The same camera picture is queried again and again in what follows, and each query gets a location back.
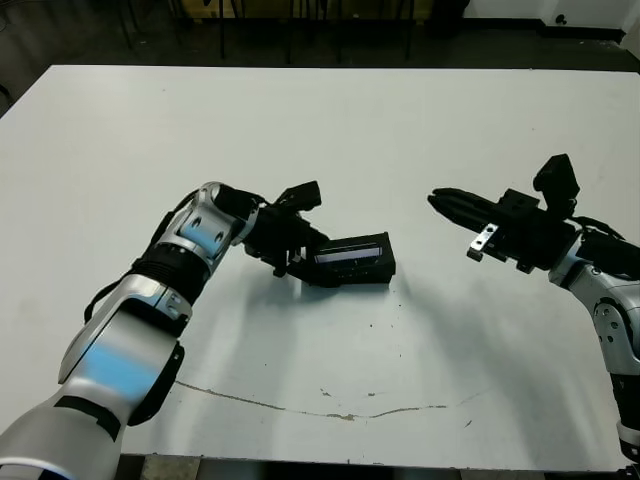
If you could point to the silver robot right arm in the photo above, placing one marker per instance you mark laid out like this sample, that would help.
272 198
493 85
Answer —
615 310

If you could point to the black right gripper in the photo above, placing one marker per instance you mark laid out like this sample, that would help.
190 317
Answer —
535 235

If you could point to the black printed box lid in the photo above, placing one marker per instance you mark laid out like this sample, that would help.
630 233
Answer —
350 252

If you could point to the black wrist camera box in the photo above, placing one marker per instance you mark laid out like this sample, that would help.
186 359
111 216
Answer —
302 195
557 180

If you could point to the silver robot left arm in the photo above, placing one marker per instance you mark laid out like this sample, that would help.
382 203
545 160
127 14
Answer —
125 350

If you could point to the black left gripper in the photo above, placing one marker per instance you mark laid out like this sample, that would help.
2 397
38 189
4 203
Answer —
280 235

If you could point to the black robot body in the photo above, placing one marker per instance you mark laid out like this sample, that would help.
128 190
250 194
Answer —
370 472

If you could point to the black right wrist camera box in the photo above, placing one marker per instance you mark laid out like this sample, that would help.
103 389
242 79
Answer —
557 180

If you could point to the black round door stopper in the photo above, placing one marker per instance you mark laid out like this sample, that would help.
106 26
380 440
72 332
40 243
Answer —
562 20

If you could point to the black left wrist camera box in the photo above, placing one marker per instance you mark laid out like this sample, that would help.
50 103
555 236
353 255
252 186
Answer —
302 195

